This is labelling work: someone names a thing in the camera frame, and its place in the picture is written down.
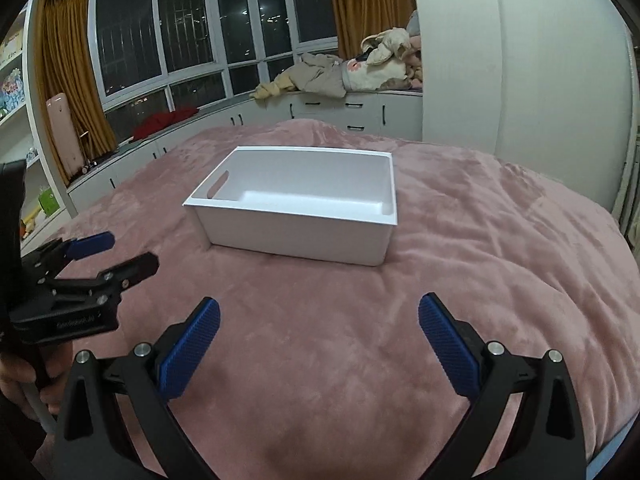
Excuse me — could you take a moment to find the red cloth on sill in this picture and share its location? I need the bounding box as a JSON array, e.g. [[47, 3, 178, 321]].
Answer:
[[132, 107, 200, 141]]

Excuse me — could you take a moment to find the mustard curtain left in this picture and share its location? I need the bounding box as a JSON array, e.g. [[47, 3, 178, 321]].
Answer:
[[34, 0, 117, 160]]

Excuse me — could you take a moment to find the pile of beige clothes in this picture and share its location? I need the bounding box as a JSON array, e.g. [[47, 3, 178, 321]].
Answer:
[[252, 12, 423, 101]]

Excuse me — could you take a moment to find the person's left hand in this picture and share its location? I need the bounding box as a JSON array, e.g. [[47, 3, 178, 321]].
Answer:
[[1, 342, 74, 419]]

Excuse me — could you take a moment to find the white low drawer cabinet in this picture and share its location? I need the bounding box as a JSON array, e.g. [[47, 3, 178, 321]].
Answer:
[[68, 91, 423, 211]]

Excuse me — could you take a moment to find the large white-framed window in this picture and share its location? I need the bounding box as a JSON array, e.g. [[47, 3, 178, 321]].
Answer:
[[88, 0, 337, 143]]

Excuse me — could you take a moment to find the white rectangular storage tray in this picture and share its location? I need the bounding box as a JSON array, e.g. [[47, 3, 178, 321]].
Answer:
[[183, 146, 398, 266]]

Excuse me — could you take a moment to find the pink plush bed blanket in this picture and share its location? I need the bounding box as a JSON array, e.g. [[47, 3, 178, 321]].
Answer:
[[61, 119, 639, 479]]

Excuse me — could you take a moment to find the white shelf unit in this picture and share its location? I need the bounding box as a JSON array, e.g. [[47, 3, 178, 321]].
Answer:
[[1, 0, 73, 255]]

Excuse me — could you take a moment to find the white wardrobe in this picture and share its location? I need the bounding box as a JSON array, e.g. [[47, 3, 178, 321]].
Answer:
[[416, 0, 639, 209]]

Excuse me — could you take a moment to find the pink appliance by curtain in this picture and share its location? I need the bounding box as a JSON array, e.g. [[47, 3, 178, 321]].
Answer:
[[47, 93, 85, 179]]

